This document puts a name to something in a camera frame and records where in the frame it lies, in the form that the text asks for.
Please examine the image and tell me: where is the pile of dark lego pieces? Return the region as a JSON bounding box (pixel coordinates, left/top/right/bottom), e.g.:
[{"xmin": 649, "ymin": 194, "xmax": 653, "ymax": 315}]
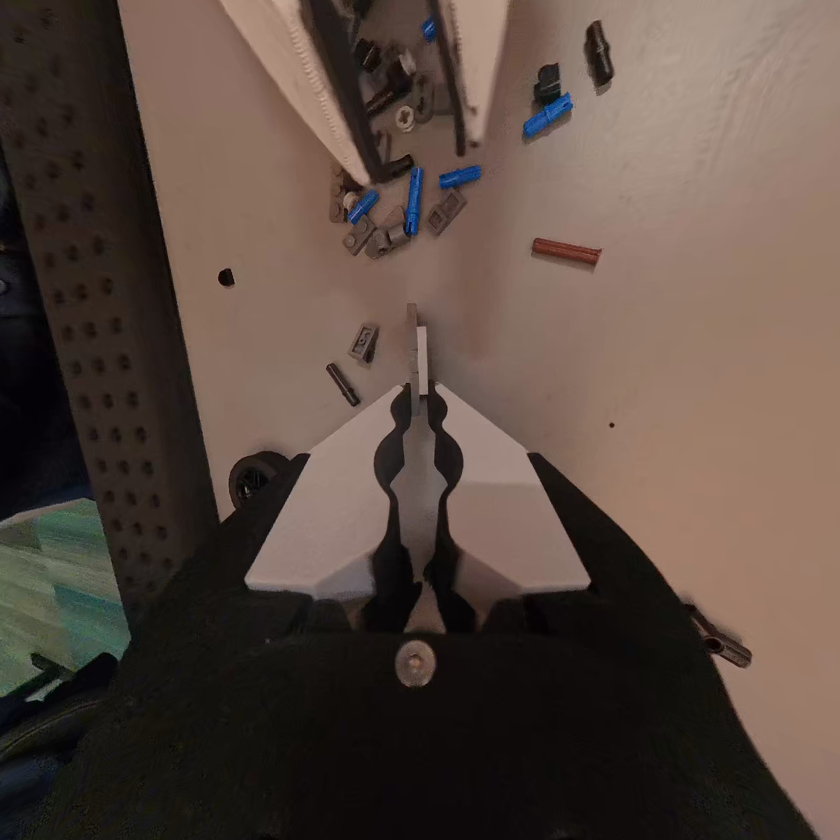
[{"xmin": 686, "ymin": 604, "xmax": 752, "ymax": 669}]

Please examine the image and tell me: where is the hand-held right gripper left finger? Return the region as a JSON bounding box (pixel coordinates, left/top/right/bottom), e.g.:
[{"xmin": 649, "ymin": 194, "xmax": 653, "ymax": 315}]
[{"xmin": 244, "ymin": 385, "xmax": 423, "ymax": 634}]

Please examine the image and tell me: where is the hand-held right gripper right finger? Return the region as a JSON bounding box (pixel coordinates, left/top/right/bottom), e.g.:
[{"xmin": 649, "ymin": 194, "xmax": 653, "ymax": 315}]
[{"xmin": 423, "ymin": 381, "xmax": 592, "ymax": 634}]

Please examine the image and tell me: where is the dark grey wide lego tile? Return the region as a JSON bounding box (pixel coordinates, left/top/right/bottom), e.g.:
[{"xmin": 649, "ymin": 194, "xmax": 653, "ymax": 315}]
[{"xmin": 405, "ymin": 303, "xmax": 421, "ymax": 421}]

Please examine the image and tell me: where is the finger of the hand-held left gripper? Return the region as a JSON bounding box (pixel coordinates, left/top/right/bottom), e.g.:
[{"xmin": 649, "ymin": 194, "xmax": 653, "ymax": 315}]
[
  {"xmin": 218, "ymin": 0, "xmax": 389, "ymax": 188},
  {"xmin": 430, "ymin": 0, "xmax": 511, "ymax": 157}
]

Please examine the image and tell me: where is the black lego axle pin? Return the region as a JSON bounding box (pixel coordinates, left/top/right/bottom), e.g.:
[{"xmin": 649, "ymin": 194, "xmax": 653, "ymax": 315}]
[{"xmin": 326, "ymin": 363, "xmax": 361, "ymax": 406}]

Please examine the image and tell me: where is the group of small lego connectors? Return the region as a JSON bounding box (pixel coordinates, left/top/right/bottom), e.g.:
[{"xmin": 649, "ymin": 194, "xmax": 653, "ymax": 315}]
[{"xmin": 328, "ymin": 0, "xmax": 616, "ymax": 365}]

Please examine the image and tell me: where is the black perforated panel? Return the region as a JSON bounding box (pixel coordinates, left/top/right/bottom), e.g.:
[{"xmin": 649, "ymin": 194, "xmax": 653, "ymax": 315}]
[{"xmin": 0, "ymin": 0, "xmax": 221, "ymax": 605}]

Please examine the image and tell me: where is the brown lego axle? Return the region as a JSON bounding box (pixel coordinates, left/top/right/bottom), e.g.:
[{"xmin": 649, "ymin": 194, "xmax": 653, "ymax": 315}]
[{"xmin": 532, "ymin": 238, "xmax": 602, "ymax": 266}]

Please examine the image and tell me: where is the black lego tyre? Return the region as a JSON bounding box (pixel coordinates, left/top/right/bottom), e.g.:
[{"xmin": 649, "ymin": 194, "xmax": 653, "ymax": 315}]
[{"xmin": 228, "ymin": 451, "xmax": 293, "ymax": 509}]

